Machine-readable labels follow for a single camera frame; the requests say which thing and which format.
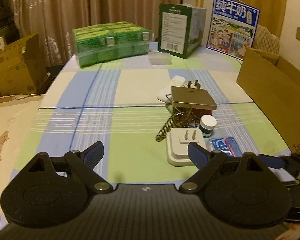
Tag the green white milk box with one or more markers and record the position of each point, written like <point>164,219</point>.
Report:
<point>181,29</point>

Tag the red piggy toy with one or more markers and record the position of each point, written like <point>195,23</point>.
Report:
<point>196,113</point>

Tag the beige curtain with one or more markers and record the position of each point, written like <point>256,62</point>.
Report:
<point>54,20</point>

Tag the white patterned sheet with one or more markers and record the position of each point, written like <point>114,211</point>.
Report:
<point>16,116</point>

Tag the checkered tablecloth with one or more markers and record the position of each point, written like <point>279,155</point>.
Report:
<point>116,103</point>

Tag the cardboard box on floor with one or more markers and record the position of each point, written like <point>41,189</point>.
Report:
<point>22,67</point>

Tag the open brown cardboard box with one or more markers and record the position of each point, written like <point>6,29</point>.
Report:
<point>273,83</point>

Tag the white two-pin charger block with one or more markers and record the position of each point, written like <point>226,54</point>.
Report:
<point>177,141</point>

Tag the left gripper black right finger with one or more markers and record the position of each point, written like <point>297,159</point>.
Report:
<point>208,164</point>

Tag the quilted beige chair cushion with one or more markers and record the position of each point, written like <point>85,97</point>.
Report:
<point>264,40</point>

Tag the white remote control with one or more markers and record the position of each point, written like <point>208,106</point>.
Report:
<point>165,94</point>

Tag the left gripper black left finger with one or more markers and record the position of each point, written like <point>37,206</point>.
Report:
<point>82,164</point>

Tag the small clear plastic box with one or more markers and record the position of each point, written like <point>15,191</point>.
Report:
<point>158,58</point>

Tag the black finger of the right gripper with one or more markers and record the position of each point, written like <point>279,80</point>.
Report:
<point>276,162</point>

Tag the blue milk carton box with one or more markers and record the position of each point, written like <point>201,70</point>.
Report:
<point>232,28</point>

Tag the gold square box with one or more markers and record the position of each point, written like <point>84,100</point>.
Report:
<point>192,98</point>

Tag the blue card packet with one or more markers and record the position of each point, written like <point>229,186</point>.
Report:
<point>227,145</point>

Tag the green drink carton pack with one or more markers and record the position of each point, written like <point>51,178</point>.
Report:
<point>110,41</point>

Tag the chrome wire stand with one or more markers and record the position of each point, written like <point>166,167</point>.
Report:
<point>169,103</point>

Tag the white three-pin plug adapter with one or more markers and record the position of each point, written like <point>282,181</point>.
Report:
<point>191,84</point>

